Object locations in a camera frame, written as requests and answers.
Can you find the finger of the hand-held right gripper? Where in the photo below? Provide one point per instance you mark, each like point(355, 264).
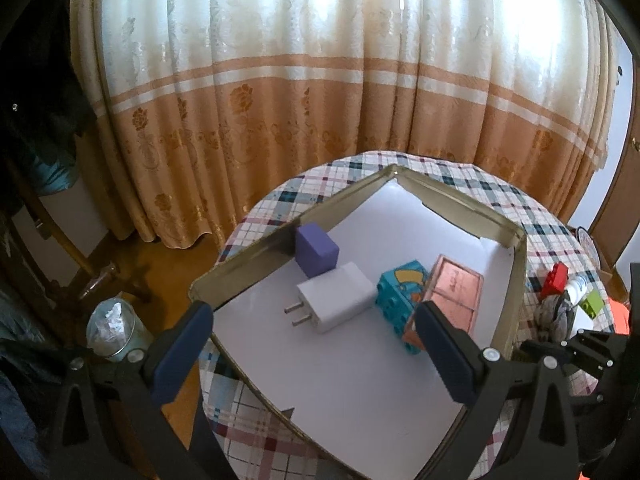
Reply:
point(595, 350)
point(535, 347)

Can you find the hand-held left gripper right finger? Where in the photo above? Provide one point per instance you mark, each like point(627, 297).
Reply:
point(450, 355)

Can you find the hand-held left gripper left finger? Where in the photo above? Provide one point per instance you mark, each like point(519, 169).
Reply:
point(175, 355)

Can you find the green building block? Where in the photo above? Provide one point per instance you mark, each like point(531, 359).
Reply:
point(592, 306)

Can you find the white pill bottle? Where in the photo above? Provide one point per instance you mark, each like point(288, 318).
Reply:
point(575, 290)

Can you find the pink box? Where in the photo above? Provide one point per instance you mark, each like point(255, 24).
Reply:
point(455, 290)

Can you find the red building block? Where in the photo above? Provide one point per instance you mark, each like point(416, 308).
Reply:
point(557, 280)

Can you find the blue cartoon block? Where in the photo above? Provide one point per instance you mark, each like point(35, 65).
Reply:
point(395, 295)

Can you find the gold tin box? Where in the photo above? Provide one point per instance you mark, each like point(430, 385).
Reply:
point(250, 265)

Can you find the white plug charger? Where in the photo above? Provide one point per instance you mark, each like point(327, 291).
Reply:
point(340, 297)

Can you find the purple cube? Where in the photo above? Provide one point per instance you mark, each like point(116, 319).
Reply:
point(315, 250)

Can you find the orange cloth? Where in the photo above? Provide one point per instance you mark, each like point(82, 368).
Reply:
point(617, 317)

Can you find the trash bin with plastic bag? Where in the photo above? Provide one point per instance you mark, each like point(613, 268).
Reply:
point(112, 330)

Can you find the round patterned tin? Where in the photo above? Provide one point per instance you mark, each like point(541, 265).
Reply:
point(585, 242)

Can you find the dark blue garment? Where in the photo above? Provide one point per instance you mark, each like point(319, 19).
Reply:
point(20, 385)

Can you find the wooden chair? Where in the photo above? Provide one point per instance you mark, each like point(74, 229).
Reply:
point(65, 240)

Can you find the plaid tablecloth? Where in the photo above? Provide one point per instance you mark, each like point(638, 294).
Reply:
point(450, 175)

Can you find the teal cloth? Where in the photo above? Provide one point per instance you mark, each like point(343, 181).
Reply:
point(50, 175)

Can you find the dark hanging jacket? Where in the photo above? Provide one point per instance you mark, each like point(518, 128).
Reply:
point(35, 110)

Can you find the cream and orange curtain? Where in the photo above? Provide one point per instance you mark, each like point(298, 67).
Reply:
point(325, 60)

